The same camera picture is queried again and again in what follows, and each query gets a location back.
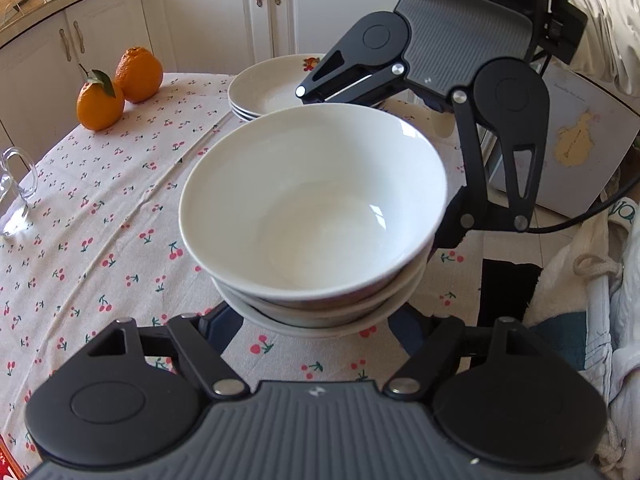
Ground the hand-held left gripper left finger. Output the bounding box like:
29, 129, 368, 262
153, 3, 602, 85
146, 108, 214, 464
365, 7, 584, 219
87, 305, 251, 401

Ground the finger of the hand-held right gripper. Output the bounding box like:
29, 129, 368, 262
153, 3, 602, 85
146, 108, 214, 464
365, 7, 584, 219
432, 87, 546, 252
295, 47, 407, 107

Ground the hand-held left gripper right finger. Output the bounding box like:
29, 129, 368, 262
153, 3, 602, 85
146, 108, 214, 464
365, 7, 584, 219
385, 305, 548, 401

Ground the dark cloth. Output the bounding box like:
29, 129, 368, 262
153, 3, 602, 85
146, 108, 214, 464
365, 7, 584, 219
477, 259, 543, 326

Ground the white appliance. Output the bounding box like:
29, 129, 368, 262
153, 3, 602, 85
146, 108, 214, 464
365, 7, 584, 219
487, 62, 640, 216

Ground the person's white robe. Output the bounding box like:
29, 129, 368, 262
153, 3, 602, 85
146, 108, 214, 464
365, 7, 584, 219
522, 205, 640, 480

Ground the cherry-print tablecloth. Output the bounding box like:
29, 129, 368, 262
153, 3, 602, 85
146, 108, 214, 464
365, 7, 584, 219
0, 71, 493, 478

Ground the bumpy orange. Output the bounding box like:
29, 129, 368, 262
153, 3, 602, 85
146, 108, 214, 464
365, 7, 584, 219
115, 46, 164, 104

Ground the clear glass mug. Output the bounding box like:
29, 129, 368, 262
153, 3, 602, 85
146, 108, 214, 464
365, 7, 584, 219
0, 146, 37, 238

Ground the red printed box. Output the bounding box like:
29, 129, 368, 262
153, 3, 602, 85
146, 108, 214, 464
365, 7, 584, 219
0, 432, 28, 480

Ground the orange with green leaf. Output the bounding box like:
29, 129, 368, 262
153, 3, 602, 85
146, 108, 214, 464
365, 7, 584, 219
76, 64, 126, 132

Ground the kitchen countertop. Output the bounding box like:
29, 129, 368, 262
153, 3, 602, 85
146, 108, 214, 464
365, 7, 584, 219
0, 0, 151, 51

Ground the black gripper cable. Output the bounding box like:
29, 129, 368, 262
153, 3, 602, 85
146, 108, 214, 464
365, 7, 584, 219
525, 195, 631, 233

